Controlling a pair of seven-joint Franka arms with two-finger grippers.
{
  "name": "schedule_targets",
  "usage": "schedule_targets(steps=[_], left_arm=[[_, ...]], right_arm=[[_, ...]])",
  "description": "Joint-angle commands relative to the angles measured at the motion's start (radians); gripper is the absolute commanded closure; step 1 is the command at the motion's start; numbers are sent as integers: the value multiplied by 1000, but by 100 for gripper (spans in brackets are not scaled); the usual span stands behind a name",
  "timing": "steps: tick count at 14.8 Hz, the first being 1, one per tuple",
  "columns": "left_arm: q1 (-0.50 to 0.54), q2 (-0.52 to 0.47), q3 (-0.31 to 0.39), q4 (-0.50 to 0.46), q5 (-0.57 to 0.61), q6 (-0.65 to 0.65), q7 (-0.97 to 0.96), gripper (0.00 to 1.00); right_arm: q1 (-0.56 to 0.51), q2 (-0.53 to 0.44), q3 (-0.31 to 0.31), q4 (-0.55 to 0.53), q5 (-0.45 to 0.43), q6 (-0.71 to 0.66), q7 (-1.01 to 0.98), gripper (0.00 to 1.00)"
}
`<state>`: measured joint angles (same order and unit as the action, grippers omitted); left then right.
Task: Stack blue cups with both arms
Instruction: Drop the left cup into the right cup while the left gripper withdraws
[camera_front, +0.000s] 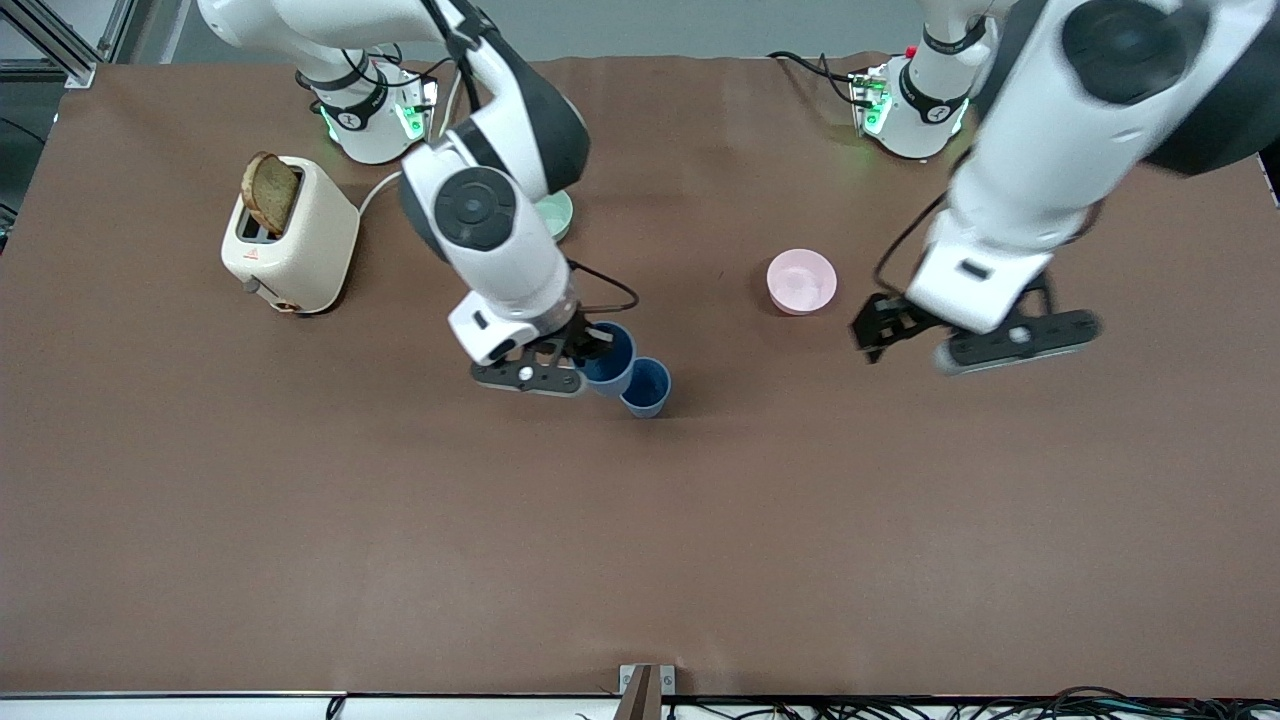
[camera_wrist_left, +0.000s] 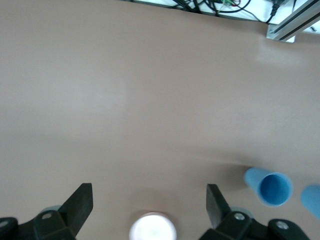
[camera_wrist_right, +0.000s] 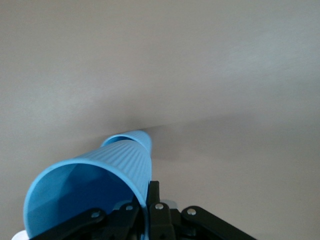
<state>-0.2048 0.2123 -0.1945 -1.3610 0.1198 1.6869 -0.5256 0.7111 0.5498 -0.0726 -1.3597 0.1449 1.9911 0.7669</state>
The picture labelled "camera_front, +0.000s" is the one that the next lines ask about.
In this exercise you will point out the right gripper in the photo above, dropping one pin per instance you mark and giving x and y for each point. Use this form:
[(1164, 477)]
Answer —
[(579, 341)]

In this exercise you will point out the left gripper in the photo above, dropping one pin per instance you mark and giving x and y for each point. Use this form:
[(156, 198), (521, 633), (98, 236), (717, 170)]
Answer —
[(884, 320)]

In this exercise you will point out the blue plastic cup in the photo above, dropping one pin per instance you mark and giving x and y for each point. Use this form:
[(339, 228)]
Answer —
[(610, 365), (648, 388)]

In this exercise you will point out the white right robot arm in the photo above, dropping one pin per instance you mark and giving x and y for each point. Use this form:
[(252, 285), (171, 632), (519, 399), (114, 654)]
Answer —
[(500, 265)]

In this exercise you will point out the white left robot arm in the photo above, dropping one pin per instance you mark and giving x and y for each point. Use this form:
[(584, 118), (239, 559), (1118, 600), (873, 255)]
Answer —
[(1040, 150)]

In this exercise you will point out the pink bowl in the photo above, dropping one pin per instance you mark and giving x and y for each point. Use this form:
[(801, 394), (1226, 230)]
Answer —
[(800, 282)]

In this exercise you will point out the mint green bowl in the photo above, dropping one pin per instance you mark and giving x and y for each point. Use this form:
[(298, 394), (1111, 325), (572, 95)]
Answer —
[(560, 215)]

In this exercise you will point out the brown table cover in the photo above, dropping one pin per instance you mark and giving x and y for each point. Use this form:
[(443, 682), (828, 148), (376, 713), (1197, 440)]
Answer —
[(640, 550)]

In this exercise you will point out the cream toaster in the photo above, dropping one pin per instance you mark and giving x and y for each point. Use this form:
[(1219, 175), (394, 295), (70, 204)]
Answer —
[(310, 240)]

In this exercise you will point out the brown bread slice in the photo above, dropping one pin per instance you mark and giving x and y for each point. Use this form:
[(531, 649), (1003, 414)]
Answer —
[(270, 195)]

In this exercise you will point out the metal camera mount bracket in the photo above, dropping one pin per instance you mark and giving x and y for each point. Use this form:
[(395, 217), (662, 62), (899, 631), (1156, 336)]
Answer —
[(640, 695)]

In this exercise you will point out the aluminium frame profile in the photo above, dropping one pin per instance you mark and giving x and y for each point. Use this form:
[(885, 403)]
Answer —
[(70, 65)]

